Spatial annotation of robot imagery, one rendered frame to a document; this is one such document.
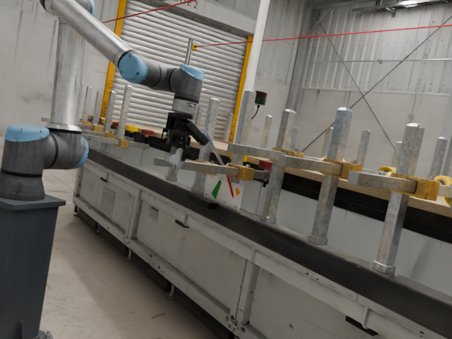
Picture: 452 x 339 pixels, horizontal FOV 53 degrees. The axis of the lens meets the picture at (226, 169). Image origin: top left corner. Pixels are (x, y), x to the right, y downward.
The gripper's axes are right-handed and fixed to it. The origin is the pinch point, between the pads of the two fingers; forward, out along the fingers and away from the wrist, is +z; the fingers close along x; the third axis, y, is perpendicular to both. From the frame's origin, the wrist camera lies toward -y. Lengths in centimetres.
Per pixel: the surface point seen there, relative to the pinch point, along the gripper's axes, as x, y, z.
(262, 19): -135, -121, -106
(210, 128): -27.4, -27.8, -17.6
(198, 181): -27.6, -27.1, 6.7
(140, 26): -763, -280, -198
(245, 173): 4.9, -26.9, -2.8
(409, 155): 72, -27, -21
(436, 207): 70, -49, -8
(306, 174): 15, -49, -7
